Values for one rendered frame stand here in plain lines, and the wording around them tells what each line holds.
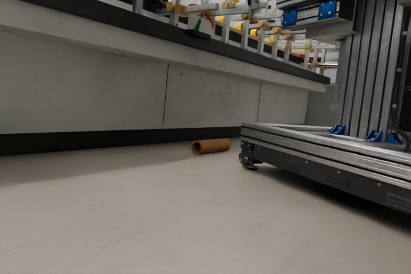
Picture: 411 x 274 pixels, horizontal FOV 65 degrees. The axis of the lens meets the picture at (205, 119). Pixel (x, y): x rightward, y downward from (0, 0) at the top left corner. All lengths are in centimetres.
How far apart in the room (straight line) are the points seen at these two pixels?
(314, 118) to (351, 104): 290
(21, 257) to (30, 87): 99
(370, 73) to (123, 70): 123
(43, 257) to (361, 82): 133
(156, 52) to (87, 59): 35
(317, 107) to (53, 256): 400
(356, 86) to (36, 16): 134
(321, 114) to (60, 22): 357
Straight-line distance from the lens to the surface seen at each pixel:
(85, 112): 177
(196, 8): 183
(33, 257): 77
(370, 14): 162
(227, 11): 201
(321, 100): 445
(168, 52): 184
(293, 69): 320
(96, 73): 179
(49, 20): 145
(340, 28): 162
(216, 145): 198
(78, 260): 74
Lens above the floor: 35
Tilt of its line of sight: 4 degrees down
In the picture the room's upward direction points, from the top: 6 degrees clockwise
